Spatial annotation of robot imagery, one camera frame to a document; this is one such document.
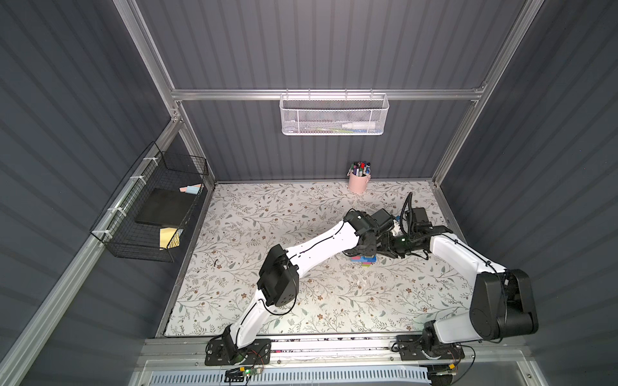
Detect small green circuit board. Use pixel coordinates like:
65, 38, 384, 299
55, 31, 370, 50
224, 367, 262, 384

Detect markers in cup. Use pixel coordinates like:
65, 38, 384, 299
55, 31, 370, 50
348, 162, 371, 177

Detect black notebook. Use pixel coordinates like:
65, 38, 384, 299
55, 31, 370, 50
135, 188, 196, 228

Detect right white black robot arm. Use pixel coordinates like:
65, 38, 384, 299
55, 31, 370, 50
378, 193, 539, 358

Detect white bottle in basket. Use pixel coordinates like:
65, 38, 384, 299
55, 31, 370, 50
342, 122, 377, 132

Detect aluminium rail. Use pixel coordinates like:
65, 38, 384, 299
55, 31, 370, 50
136, 332, 533, 370

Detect light blue long lego brick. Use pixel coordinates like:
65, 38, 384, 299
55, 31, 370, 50
350, 256, 378, 265

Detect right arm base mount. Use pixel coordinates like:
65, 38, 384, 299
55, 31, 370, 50
390, 335, 465, 363

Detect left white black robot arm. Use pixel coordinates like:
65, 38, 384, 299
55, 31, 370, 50
220, 209, 394, 363

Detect white wire mesh basket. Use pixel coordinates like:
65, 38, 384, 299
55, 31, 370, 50
279, 91, 389, 136

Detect black wire wall basket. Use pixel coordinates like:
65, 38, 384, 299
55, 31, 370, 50
90, 143, 209, 263

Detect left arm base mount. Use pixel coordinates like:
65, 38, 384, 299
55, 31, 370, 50
204, 337, 272, 367

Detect pastel sticky note pad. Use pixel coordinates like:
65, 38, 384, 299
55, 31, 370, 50
180, 184, 203, 195

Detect pink pen cup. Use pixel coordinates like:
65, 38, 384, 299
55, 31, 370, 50
348, 174, 371, 195

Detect yellow sticky notes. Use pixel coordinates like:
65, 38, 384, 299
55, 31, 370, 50
159, 228, 183, 250

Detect floral table mat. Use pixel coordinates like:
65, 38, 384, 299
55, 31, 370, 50
164, 181, 472, 337

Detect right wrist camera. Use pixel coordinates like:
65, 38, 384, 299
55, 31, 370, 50
391, 219, 403, 237

